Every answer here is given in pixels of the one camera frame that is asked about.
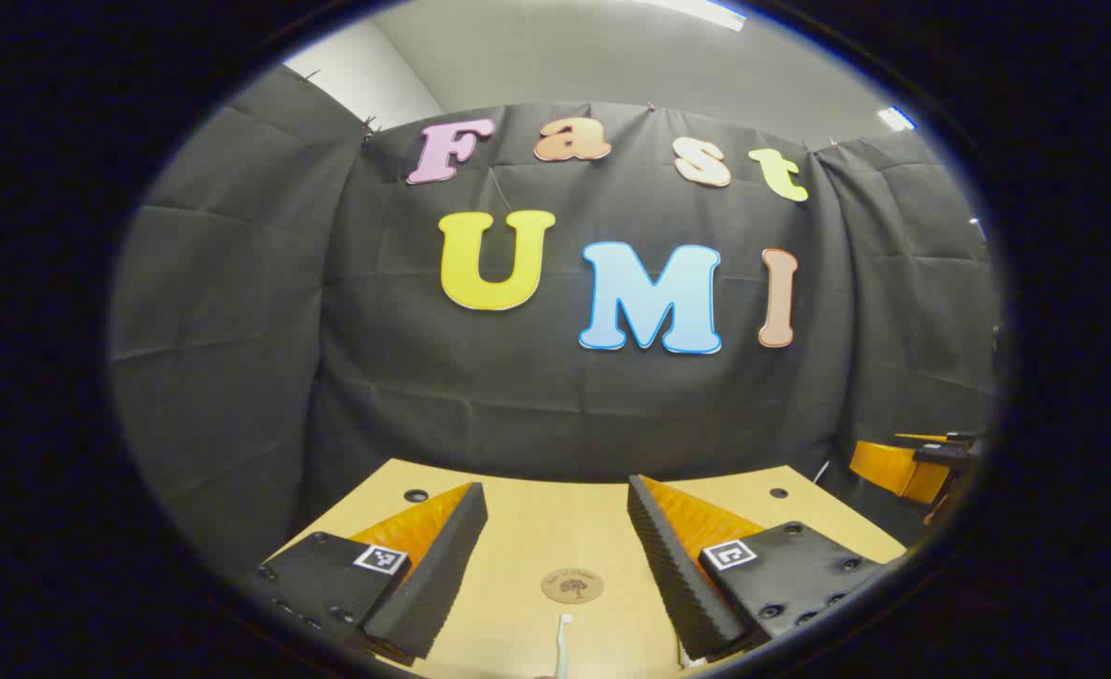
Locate light wooden desktop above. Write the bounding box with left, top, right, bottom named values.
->
left=268, top=459, right=910, bottom=679

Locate black backdrop cloth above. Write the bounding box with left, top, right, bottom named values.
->
left=108, top=66, right=1004, bottom=576

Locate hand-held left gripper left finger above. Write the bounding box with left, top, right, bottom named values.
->
left=256, top=481, right=489, bottom=669

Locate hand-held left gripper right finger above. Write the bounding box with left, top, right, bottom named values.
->
left=626, top=473, right=888, bottom=663

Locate round wooden coaster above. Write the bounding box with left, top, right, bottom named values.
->
left=541, top=567, right=605, bottom=604

